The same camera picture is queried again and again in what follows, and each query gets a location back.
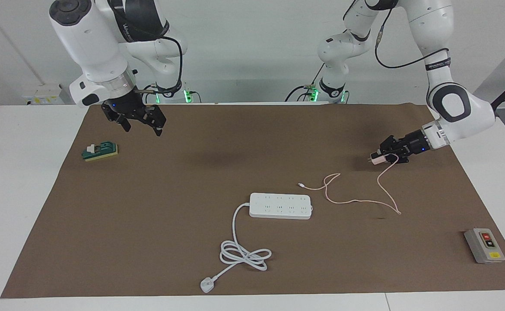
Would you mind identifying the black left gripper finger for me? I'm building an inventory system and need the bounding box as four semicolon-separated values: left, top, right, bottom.
386;150;410;165
380;135;406;152

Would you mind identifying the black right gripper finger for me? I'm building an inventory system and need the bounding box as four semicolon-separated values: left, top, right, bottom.
146;105;167;137
114;114;132;133

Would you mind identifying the pink charging cable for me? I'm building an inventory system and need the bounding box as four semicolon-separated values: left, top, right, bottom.
298;155;402;215

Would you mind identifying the white power strip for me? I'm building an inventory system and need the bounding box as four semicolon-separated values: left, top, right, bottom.
249;193;313;220

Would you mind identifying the brown table mat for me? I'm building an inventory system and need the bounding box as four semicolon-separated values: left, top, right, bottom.
0;103;505;299

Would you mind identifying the black base cable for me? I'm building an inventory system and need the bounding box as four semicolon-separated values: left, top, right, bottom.
142;84;158;104
284;63;327;102

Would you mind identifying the green knife switch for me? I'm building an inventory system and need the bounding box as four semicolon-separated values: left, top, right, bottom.
82;142;119;162

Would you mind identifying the white wall box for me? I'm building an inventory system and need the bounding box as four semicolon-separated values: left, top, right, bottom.
21;83;65;105

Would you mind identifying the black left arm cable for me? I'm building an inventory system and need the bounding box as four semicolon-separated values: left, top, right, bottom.
343;0;451;70

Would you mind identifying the grey on-off switch box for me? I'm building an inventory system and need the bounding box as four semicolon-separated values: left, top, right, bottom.
464;228;505;264

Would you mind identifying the white power cord with plug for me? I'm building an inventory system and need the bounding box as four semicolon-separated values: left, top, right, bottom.
200;202;273;294

